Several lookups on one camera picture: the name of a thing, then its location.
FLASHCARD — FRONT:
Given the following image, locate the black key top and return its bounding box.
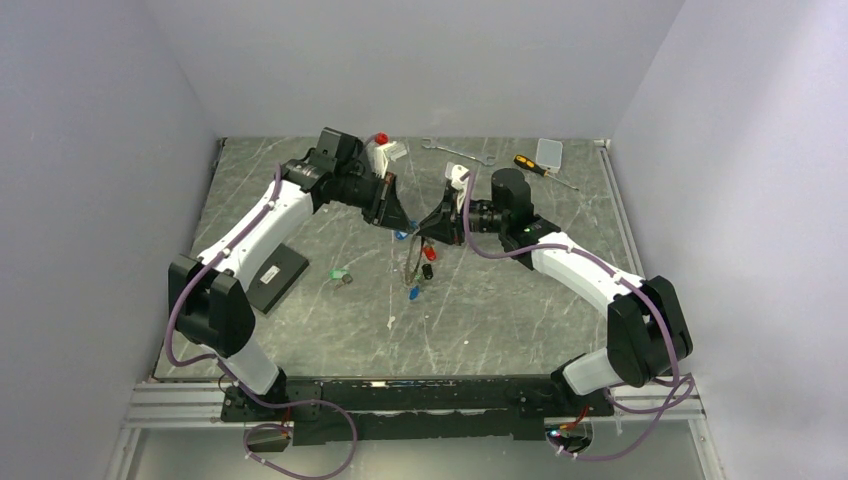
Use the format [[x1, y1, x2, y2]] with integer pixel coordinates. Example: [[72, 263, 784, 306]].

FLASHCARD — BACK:
[[421, 264, 434, 280]]

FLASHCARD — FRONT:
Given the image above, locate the round metal keyring disc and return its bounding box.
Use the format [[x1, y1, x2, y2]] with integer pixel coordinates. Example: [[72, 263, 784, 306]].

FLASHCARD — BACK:
[[402, 228, 427, 288]]

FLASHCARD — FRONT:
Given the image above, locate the silver wrench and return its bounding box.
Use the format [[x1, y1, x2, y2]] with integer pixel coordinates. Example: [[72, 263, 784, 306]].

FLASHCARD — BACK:
[[421, 137, 496, 166]]

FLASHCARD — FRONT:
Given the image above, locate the clear plastic box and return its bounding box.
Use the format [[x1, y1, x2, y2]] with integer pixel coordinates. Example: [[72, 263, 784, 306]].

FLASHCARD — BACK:
[[535, 138, 564, 173]]

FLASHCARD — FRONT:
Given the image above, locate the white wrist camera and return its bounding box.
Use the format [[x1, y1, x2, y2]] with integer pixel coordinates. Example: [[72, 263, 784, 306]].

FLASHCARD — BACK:
[[364, 132, 408, 179], [444, 162, 471, 193]]

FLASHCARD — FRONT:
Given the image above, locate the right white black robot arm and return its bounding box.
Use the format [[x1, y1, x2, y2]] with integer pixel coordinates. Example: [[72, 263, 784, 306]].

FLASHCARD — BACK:
[[420, 163, 693, 415]]

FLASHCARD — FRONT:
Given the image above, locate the yellow black screwdriver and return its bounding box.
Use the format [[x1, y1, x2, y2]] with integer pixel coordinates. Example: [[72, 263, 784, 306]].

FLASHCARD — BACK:
[[513, 155, 578, 191]]

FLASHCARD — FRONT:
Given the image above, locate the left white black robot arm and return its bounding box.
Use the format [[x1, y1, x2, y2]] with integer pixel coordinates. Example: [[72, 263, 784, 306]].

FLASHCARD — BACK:
[[163, 128, 411, 420]]

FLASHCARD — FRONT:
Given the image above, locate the black box with label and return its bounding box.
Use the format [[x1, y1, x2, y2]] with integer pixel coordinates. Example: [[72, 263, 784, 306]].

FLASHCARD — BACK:
[[247, 244, 309, 314]]

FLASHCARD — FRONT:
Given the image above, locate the aluminium frame rail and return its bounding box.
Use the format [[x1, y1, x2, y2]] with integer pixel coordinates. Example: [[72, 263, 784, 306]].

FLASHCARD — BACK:
[[124, 374, 708, 431]]

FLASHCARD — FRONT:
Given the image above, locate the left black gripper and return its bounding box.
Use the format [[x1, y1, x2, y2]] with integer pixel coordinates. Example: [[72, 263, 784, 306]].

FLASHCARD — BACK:
[[336, 170, 415, 235]]

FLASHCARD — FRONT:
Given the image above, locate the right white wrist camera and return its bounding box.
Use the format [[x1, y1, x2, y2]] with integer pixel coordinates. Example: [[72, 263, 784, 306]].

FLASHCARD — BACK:
[[444, 162, 471, 193]]

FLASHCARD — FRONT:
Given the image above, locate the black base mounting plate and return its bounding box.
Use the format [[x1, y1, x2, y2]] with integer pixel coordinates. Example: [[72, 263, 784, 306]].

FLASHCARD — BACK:
[[220, 375, 614, 446]]

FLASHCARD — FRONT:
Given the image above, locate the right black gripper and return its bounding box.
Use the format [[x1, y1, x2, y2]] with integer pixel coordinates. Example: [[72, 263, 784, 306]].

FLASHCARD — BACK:
[[416, 190, 508, 247]]

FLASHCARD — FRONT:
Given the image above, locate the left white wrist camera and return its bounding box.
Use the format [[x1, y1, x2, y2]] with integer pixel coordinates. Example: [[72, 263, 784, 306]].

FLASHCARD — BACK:
[[364, 132, 408, 179]]

